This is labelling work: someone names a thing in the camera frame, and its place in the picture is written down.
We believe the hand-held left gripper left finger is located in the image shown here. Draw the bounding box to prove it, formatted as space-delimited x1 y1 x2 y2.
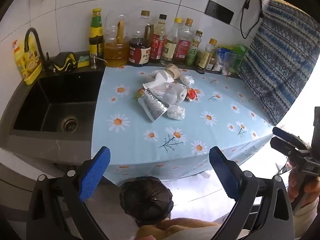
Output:
26 146 111 240

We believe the black kitchen sink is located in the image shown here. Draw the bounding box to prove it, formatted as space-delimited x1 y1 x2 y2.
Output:
12 71 104 133

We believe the clear bottle red label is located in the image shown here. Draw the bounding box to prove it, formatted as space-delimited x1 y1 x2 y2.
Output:
173 18 194 60

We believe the brown fuzzy clothing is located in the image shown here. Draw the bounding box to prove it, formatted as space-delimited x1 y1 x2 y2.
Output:
136 217 225 240

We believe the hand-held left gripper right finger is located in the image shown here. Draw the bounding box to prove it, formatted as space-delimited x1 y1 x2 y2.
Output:
209 146 296 240

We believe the blue patterned cloth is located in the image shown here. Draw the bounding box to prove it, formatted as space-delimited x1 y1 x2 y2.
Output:
239 0 320 127

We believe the metal sink drain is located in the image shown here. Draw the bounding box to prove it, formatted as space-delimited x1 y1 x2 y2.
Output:
60 116 79 132

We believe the yellow cap clear bottle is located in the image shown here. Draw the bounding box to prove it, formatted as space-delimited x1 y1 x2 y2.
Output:
160 17 184 65

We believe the yellow green sponge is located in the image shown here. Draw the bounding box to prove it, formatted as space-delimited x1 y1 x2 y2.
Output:
77 54 91 68

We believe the silver foil bag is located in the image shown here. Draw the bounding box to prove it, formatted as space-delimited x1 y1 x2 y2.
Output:
137 87 170 122

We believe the white tissue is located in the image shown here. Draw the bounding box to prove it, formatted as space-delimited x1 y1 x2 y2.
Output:
142 69 175 91

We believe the gold cap slim bottle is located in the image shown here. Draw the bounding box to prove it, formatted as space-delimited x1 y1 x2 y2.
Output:
196 38 217 74

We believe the black and yellow cloth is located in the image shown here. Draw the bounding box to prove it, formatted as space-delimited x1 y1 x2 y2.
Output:
49 52 78 72

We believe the person's right hand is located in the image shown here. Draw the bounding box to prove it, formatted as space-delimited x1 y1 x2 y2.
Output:
287 170 320 207

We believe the white and blue bag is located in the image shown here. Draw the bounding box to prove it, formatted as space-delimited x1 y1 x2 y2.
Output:
216 47 238 73

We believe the red yellow snack wrapper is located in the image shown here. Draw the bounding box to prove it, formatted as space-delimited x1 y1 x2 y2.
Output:
186 87 199 102

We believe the bin with black bag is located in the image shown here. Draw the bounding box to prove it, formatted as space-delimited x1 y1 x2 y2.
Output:
119 176 174 228

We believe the plastic white ball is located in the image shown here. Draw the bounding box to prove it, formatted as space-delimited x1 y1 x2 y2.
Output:
167 105 186 120

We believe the blue daisy print tablecloth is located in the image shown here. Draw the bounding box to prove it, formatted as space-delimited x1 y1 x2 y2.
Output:
91 65 278 180

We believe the clear plastic bag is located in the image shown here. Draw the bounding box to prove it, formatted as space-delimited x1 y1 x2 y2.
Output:
179 74 195 85

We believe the black cable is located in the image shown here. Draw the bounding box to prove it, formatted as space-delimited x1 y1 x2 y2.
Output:
240 0 265 40

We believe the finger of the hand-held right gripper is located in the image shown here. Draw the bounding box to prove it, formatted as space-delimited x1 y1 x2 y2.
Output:
270 137 311 157
272 126 312 151

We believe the dark soy sauce jug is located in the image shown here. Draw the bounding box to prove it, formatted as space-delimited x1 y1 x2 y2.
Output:
128 10 155 67

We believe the black wall plate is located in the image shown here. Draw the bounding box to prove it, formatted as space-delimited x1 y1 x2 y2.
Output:
205 0 235 25

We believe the black faucet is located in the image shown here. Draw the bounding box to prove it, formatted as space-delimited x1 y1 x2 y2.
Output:
24 28 50 72

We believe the black cap red label bottle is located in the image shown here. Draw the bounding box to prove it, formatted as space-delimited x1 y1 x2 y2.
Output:
149 14 167 64

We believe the green label sauce bottle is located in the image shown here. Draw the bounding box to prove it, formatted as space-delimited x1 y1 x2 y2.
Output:
89 8 105 58

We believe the person's right forearm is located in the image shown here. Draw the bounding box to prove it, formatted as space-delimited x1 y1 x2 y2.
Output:
292 201 320 238

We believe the metal soap pump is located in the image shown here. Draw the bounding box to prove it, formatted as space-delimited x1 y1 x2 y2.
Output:
90 52 108 70

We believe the brown paper cup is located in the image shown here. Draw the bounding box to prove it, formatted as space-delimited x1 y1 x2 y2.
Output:
164 64 182 79

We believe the cooking oil jug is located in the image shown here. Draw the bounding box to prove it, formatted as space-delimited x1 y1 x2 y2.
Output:
104 14 130 68

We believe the green label oil bottle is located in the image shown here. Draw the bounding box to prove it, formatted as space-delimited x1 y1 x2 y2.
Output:
185 30 203 67

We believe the yellow dish soap bottle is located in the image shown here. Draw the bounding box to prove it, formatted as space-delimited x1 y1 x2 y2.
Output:
14 40 43 85

